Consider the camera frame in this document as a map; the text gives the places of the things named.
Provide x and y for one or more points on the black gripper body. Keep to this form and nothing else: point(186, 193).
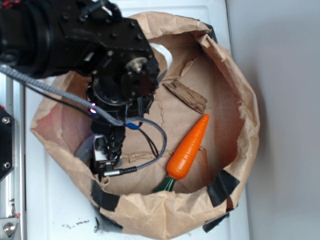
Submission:
point(121, 92)

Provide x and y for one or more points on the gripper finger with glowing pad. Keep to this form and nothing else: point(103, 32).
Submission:
point(85, 150)
point(167, 57)

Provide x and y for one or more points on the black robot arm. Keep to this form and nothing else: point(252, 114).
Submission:
point(85, 55)

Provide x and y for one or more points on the brown wood bark piece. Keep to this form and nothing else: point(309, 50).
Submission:
point(192, 99)

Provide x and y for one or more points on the orange plastic toy carrot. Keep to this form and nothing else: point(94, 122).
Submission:
point(183, 157)

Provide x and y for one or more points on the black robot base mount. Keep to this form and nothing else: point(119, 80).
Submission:
point(7, 162)

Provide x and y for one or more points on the aluminium rail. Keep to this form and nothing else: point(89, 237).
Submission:
point(12, 188)

